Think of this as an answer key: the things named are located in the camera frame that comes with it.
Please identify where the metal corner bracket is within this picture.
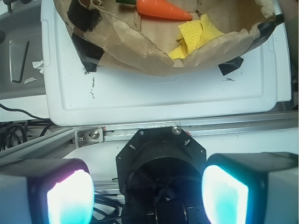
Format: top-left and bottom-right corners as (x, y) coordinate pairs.
(74, 127), (104, 148)

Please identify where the black cables bundle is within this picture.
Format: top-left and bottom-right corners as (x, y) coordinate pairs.
(0, 102), (56, 152)

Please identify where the white plastic tray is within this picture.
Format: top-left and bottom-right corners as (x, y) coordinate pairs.
(41, 0), (291, 126)

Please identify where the brown paper bag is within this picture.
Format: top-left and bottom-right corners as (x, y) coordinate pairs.
(54, 0), (284, 76)

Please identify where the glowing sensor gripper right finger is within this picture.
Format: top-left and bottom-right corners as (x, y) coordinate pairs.
(201, 152), (299, 224)

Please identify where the orange toy carrot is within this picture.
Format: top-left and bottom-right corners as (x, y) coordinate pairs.
(115, 0), (193, 21)

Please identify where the black allen key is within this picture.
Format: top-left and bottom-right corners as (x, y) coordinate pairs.
(11, 41), (30, 84)

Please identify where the grey plastic bin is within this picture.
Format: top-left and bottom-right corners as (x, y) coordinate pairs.
(0, 0), (45, 99)

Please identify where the black tape strip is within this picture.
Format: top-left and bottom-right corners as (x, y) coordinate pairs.
(218, 56), (244, 76)
(71, 33), (105, 72)

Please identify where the aluminium extrusion rail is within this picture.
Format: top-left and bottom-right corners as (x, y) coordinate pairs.
(0, 111), (299, 159)

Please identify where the black tape strip left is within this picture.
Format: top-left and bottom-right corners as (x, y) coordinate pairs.
(71, 33), (105, 72)

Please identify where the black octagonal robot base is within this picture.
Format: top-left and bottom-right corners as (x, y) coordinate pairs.
(116, 138), (208, 224)

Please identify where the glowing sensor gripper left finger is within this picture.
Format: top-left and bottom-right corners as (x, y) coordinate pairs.
(0, 159), (94, 224)

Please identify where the black tape strip right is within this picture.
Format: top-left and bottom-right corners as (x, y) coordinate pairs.
(218, 56), (244, 76)

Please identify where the yellow knitted cloth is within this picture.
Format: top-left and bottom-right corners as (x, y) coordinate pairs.
(168, 14), (225, 61)

